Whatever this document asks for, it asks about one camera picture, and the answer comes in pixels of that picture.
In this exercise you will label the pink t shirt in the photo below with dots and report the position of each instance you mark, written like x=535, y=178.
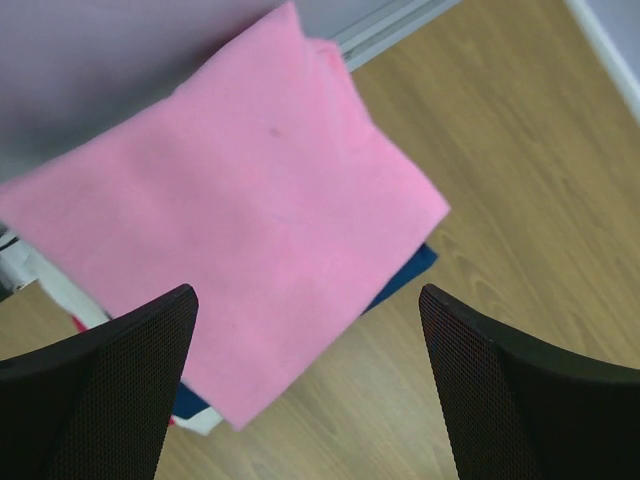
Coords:
x=264, y=184

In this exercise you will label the aluminium frame rail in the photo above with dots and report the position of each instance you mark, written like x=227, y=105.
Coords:
x=386, y=26

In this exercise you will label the folded navy blue t shirt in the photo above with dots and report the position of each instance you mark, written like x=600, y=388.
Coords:
x=193, y=413

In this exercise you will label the folded white t shirt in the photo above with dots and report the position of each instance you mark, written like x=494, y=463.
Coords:
x=65, y=293

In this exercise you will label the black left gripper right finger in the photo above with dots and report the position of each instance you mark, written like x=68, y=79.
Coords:
x=517, y=407

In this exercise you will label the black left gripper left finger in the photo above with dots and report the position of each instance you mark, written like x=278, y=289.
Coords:
x=98, y=404

